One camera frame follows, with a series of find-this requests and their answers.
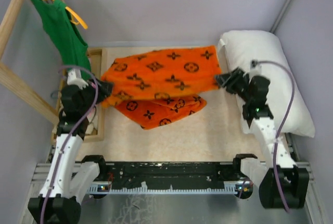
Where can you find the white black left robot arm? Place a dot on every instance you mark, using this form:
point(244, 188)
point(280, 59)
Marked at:
point(60, 199)

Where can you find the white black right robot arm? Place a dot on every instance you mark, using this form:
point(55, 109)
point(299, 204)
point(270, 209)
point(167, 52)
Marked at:
point(281, 182)

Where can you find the wooden clothes rack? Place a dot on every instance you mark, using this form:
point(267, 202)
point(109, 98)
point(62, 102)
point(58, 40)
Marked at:
point(31, 56)

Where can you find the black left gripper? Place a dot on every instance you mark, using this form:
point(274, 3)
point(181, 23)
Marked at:
point(106, 89)

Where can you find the white pillow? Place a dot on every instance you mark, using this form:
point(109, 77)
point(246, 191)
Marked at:
point(284, 98)

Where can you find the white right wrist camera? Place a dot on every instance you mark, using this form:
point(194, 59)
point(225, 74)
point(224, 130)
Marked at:
point(255, 67)

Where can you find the wooden tray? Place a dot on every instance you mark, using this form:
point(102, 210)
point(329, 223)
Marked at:
point(97, 57)

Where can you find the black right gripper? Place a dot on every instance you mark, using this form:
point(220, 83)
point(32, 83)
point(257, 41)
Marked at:
point(228, 80)

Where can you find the yellow clothes hanger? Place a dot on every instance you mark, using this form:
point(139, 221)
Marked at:
point(59, 5)

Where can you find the green tank top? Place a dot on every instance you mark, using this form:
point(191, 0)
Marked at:
point(64, 35)

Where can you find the cream cloth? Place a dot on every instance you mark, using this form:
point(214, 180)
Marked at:
point(93, 124)

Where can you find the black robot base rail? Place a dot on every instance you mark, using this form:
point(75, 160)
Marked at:
point(170, 175)

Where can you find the orange patterned pillowcase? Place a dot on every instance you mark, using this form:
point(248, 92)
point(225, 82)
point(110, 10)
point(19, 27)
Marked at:
point(160, 87)

